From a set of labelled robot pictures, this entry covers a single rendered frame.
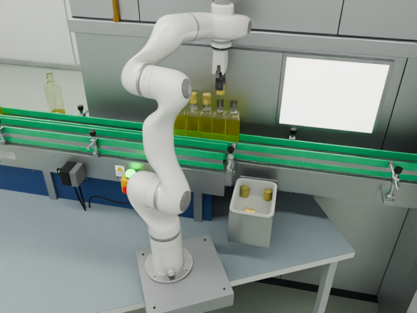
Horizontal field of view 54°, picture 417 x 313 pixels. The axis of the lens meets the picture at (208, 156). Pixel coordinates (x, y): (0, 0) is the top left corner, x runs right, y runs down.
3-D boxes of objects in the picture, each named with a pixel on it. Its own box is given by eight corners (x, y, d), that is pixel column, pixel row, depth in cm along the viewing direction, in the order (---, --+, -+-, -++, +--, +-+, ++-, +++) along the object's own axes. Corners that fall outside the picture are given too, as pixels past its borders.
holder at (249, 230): (274, 204, 187) (277, 177, 178) (269, 248, 165) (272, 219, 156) (237, 199, 190) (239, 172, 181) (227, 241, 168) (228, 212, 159)
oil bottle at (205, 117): (213, 148, 188) (214, 106, 176) (211, 154, 183) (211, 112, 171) (201, 146, 189) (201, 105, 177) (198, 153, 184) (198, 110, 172)
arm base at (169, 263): (197, 278, 155) (194, 244, 145) (147, 288, 152) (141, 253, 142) (188, 243, 171) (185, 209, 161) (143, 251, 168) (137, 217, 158)
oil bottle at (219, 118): (226, 149, 187) (227, 107, 175) (223, 156, 182) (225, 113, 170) (214, 148, 188) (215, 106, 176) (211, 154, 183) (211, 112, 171)
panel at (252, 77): (373, 133, 180) (393, 59, 161) (374, 136, 178) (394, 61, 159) (177, 112, 196) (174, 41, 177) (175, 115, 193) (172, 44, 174)
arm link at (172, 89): (157, 195, 151) (196, 208, 144) (138, 211, 141) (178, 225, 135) (154, 60, 128) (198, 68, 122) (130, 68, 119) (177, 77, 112)
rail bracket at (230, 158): (237, 158, 180) (238, 134, 173) (231, 181, 166) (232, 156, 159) (230, 158, 180) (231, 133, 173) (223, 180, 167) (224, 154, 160)
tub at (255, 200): (275, 197, 178) (277, 182, 173) (271, 233, 160) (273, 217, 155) (236, 192, 181) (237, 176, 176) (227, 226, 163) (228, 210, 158)
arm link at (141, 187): (169, 246, 144) (162, 194, 131) (127, 230, 152) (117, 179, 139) (187, 225, 153) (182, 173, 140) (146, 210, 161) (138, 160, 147)
